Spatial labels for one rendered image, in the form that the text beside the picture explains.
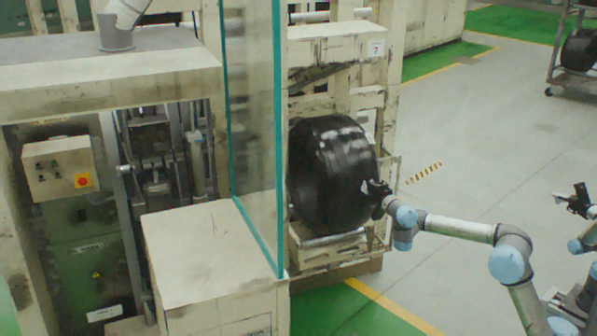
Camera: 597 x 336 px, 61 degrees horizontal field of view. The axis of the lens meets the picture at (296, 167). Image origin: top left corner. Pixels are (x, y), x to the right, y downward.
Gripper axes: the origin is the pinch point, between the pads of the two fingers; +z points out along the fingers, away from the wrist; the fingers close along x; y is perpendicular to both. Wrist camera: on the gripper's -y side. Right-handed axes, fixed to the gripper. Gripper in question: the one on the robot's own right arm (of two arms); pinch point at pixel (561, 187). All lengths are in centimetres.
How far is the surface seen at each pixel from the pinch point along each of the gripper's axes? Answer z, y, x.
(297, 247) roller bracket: 12, -5, -136
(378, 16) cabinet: 421, 20, 108
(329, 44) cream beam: 50, -82, -96
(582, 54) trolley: 308, 89, 326
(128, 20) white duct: 47, -111, -180
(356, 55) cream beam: 51, -73, -83
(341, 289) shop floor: 75, 94, -96
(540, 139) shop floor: 229, 135, 202
